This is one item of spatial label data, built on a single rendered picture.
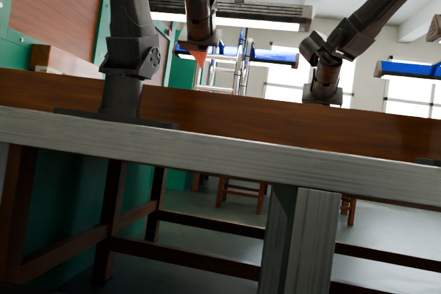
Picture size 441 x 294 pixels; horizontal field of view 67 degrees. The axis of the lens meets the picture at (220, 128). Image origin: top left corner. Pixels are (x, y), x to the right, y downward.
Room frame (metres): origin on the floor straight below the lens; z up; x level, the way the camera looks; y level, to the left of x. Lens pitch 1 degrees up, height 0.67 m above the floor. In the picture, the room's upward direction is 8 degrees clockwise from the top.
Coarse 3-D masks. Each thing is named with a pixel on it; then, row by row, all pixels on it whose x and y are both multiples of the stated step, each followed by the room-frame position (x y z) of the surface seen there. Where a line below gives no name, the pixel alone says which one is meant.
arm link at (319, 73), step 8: (320, 56) 0.79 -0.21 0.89; (328, 56) 0.79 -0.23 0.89; (336, 56) 0.79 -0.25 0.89; (320, 64) 0.79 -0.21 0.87; (328, 64) 0.77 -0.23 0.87; (336, 64) 0.78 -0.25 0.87; (320, 72) 0.80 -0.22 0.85; (328, 72) 0.78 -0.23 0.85; (336, 72) 0.78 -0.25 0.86; (320, 80) 0.81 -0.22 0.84; (328, 80) 0.80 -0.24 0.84; (336, 80) 0.81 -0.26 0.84
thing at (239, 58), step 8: (240, 0) 1.06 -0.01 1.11; (240, 32) 1.23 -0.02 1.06; (240, 40) 1.22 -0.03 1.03; (240, 48) 1.22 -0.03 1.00; (208, 56) 1.25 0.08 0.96; (216, 56) 1.24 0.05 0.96; (224, 56) 1.23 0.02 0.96; (232, 56) 1.23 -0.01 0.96; (240, 56) 1.22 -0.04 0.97; (240, 64) 1.23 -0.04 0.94; (200, 72) 1.26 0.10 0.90; (240, 80) 1.23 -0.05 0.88; (192, 88) 1.25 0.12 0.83; (200, 88) 1.25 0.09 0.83; (208, 88) 1.24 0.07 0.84; (216, 88) 1.24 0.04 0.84; (224, 88) 1.23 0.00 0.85; (232, 88) 1.23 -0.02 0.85
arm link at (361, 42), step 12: (372, 0) 0.70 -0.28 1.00; (384, 0) 0.68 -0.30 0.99; (396, 0) 0.67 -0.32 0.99; (360, 12) 0.72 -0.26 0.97; (372, 12) 0.70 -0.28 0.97; (384, 12) 0.69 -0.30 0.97; (348, 24) 0.73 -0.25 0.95; (360, 24) 0.71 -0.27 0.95; (372, 24) 0.71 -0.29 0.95; (384, 24) 0.72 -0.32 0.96; (348, 36) 0.73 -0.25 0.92; (360, 36) 0.72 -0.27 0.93; (372, 36) 0.73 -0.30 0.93; (348, 48) 0.74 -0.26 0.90; (360, 48) 0.75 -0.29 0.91
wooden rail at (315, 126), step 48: (0, 96) 0.84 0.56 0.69; (48, 96) 0.82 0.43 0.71; (96, 96) 0.79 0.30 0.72; (144, 96) 0.77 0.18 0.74; (192, 96) 0.76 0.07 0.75; (240, 96) 0.74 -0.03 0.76; (288, 144) 0.72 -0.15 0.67; (336, 144) 0.70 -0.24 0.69; (384, 144) 0.69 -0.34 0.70; (432, 144) 0.67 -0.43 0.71
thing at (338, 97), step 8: (304, 88) 0.88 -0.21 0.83; (312, 88) 0.86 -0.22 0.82; (320, 88) 0.83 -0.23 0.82; (328, 88) 0.82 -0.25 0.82; (304, 96) 0.86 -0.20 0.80; (312, 96) 0.86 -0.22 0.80; (320, 96) 0.84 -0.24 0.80; (328, 96) 0.84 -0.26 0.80; (336, 96) 0.86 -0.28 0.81; (336, 104) 0.84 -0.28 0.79
